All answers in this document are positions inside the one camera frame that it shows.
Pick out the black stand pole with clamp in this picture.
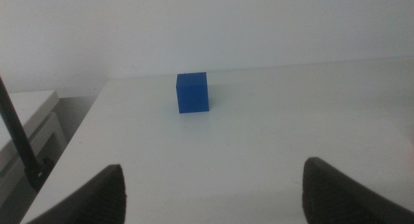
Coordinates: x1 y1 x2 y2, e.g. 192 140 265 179
0 76 56 193

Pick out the blue cube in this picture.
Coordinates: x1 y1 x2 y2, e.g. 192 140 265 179
175 71 210 115

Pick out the white side table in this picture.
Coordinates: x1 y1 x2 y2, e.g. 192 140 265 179
0 89 69 199

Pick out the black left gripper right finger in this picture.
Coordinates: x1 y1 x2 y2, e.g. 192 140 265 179
301 157 414 224

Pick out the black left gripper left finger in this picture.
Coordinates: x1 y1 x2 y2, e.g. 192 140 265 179
25 164 127 224

